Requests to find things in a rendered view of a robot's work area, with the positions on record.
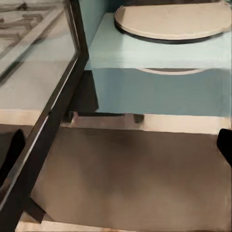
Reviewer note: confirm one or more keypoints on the microwave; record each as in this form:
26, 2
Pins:
46, 44

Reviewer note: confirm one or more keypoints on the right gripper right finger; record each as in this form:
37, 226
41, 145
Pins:
224, 143

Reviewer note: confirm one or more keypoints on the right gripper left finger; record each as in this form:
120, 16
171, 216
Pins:
12, 144

